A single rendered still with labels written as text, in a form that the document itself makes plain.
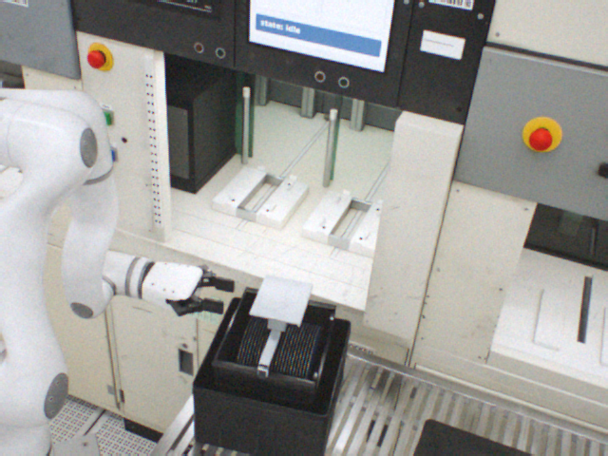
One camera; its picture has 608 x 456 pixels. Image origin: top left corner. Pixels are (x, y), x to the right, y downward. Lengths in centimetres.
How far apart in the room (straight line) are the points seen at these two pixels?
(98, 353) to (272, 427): 99
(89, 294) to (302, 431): 49
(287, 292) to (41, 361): 49
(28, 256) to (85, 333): 118
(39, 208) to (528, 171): 86
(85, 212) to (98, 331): 95
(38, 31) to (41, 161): 73
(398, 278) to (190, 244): 59
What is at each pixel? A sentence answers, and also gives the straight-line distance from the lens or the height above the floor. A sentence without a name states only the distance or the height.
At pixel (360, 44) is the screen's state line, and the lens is 137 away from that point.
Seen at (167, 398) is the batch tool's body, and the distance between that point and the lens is 229.
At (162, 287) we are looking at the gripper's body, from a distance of 141.
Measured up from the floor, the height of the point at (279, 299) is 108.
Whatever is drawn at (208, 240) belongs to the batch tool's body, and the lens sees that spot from 187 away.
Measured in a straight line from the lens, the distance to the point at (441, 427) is 151.
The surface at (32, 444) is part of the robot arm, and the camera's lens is 130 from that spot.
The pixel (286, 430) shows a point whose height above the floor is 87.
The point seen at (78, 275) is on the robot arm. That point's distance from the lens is 137.
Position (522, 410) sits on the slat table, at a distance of 173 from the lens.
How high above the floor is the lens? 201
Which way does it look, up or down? 36 degrees down
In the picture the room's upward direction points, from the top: 5 degrees clockwise
